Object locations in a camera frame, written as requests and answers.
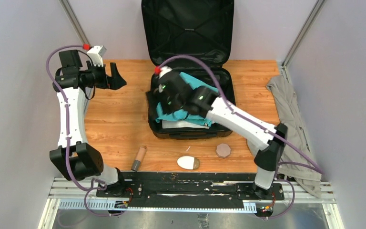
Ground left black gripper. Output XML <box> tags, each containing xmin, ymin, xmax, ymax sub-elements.
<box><xmin>80</xmin><ymin>61</ymin><xmax>126</xmax><ymax>90</ymax></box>

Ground teal shirt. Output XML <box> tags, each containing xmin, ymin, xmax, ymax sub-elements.
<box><xmin>153</xmin><ymin>71</ymin><xmax>219</xmax><ymax>127</ymax></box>

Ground white shirt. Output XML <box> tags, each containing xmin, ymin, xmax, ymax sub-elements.
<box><xmin>161</xmin><ymin>120</ymin><xmax>209</xmax><ymax>129</ymax></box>

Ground brown grey cylinder bottle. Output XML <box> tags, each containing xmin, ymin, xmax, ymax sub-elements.
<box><xmin>131</xmin><ymin>146</ymin><xmax>147</xmax><ymax>172</ymax></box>

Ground white round compact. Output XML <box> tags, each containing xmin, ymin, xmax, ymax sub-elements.
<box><xmin>177</xmin><ymin>156</ymin><xmax>200</xmax><ymax>170</ymax></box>

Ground black suitcase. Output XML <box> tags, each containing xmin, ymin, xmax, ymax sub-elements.
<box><xmin>141</xmin><ymin>0</ymin><xmax>236</xmax><ymax>139</ymax></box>

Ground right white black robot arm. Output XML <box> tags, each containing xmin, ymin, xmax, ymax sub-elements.
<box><xmin>155</xmin><ymin>68</ymin><xmax>287</xmax><ymax>199</ymax></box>

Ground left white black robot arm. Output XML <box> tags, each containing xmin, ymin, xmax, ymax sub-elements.
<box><xmin>49</xmin><ymin>45</ymin><xmax>127</xmax><ymax>197</ymax></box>

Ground grey shirt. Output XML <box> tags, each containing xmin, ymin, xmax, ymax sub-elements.
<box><xmin>247</xmin><ymin>75</ymin><xmax>323</xmax><ymax>199</ymax></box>

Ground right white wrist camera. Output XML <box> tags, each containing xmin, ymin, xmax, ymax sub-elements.
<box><xmin>154</xmin><ymin>66</ymin><xmax>173</xmax><ymax>78</ymax></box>

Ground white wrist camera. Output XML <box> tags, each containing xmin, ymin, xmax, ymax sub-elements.
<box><xmin>82</xmin><ymin>44</ymin><xmax>107</xmax><ymax>67</ymax></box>
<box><xmin>154</xmin><ymin>66</ymin><xmax>173</xmax><ymax>78</ymax></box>

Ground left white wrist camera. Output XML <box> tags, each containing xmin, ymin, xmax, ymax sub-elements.
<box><xmin>82</xmin><ymin>44</ymin><xmax>107</xmax><ymax>67</ymax></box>

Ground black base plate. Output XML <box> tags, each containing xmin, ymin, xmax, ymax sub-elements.
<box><xmin>66</xmin><ymin>170</ymin><xmax>285</xmax><ymax>209</ymax></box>

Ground left aluminium corner post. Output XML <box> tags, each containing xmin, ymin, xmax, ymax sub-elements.
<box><xmin>59</xmin><ymin>0</ymin><xmax>92</xmax><ymax>64</ymax></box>

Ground aluminium corner post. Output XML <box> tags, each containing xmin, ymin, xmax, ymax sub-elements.
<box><xmin>59</xmin><ymin>0</ymin><xmax>92</xmax><ymax>64</ymax></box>
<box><xmin>282</xmin><ymin>0</ymin><xmax>326</xmax><ymax>68</ymax></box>

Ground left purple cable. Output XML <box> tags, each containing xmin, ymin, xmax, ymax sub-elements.
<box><xmin>45</xmin><ymin>44</ymin><xmax>123</xmax><ymax>218</ymax></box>

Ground purple cable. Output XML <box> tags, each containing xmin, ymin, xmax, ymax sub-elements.
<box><xmin>157</xmin><ymin>54</ymin><xmax>324</xmax><ymax>220</ymax></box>
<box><xmin>45</xmin><ymin>44</ymin><xmax>123</xmax><ymax>218</ymax></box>

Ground aluminium rail frame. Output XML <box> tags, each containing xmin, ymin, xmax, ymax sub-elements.
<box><xmin>39</xmin><ymin>173</ymin><xmax>344</xmax><ymax>229</ymax></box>

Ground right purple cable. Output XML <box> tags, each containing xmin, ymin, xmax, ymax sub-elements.
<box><xmin>157</xmin><ymin>54</ymin><xmax>324</xmax><ymax>220</ymax></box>

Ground right aluminium corner post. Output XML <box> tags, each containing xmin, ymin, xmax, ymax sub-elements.
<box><xmin>282</xmin><ymin>0</ymin><xmax>326</xmax><ymax>68</ymax></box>

